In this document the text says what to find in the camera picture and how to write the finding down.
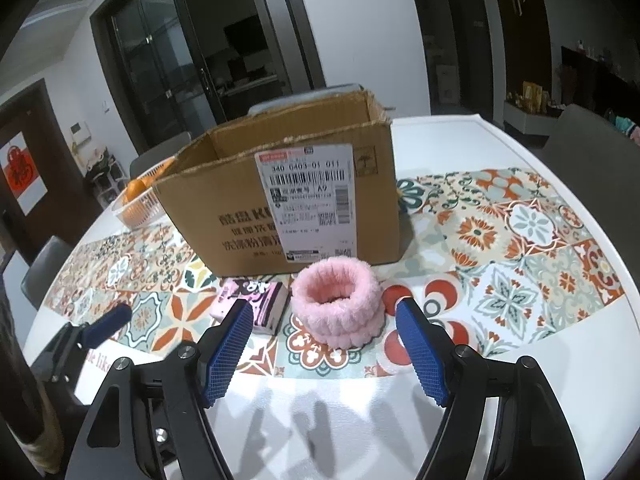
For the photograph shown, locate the pink fluffy headband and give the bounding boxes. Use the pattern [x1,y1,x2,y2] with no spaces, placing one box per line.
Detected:
[291,256,385,350]

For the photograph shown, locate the grey chair right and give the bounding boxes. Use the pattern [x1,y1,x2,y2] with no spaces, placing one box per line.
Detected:
[540,104,640,278]

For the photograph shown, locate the red paper door poster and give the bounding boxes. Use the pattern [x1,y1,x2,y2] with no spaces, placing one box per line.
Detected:
[1,131,48,216]

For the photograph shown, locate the black glass sliding door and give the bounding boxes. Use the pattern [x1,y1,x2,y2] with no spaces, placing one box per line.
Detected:
[90,0,326,154]

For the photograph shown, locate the pink cartoon tissue pack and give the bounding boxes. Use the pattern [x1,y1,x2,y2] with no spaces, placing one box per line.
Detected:
[208,278,288,335]

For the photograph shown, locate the grey chair behind box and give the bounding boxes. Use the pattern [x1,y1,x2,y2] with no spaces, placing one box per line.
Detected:
[247,84,363,116]

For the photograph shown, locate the grey chair far left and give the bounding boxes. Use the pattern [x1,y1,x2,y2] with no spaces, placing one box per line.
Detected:
[129,131,192,179]

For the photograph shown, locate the colourful clothes on chair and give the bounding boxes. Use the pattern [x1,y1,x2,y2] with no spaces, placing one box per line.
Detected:
[614,116,640,145]

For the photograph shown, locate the brown cardboard box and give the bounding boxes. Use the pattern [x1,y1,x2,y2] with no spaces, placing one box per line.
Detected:
[154,90,401,278]

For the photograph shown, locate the grey chair near left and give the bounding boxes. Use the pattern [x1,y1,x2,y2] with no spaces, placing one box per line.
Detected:
[21,236,73,310]

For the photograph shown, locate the small cluttered rack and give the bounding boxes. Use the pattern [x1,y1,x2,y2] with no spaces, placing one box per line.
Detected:
[85,148,129,209]

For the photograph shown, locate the patterned tile tablecloth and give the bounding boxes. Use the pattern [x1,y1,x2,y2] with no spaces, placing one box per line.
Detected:
[43,168,624,379]

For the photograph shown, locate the white basket of oranges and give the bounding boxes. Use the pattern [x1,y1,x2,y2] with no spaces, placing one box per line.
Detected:
[110,156,175,230]

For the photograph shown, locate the white low cabinet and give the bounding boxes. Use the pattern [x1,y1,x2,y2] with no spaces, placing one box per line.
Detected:
[503,102,558,136]

